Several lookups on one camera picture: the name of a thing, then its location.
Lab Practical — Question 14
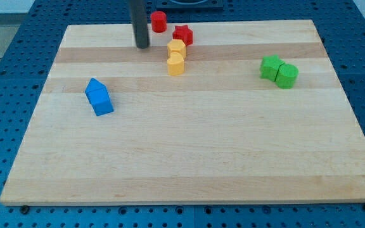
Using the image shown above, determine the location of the blue cube block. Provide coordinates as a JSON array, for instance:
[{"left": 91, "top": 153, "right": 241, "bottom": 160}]
[{"left": 87, "top": 88, "right": 114, "bottom": 116}]

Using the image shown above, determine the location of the green cylinder block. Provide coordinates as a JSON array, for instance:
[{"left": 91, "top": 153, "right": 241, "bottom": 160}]
[{"left": 275, "top": 64, "right": 299, "bottom": 89}]

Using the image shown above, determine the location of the red cylinder block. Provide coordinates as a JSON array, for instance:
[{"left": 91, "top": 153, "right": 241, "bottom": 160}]
[{"left": 150, "top": 11, "right": 167, "bottom": 33}]

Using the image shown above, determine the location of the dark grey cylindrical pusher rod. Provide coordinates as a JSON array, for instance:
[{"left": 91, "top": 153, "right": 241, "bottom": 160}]
[{"left": 128, "top": 0, "right": 150, "bottom": 49}]

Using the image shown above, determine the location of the blue triangle block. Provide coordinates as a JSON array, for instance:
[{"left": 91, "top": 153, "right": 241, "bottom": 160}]
[{"left": 85, "top": 78, "right": 108, "bottom": 105}]

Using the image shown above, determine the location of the green star block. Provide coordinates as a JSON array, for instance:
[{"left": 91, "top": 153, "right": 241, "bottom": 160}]
[{"left": 260, "top": 55, "right": 285, "bottom": 82}]

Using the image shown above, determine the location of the light wooden board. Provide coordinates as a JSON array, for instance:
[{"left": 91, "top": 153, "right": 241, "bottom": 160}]
[{"left": 0, "top": 20, "right": 365, "bottom": 206}]

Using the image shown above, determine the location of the yellow hexagon block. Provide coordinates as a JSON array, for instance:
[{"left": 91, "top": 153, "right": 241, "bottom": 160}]
[{"left": 167, "top": 39, "right": 186, "bottom": 58}]

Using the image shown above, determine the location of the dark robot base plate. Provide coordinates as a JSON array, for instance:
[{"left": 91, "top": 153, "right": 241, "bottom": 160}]
[{"left": 154, "top": 0, "right": 224, "bottom": 10}]

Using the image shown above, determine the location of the red star block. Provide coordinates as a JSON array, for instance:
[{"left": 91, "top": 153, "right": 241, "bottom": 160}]
[{"left": 172, "top": 25, "right": 193, "bottom": 46}]

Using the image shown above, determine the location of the yellow heart block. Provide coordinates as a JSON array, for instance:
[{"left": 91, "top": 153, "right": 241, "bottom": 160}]
[{"left": 167, "top": 52, "right": 185, "bottom": 76}]

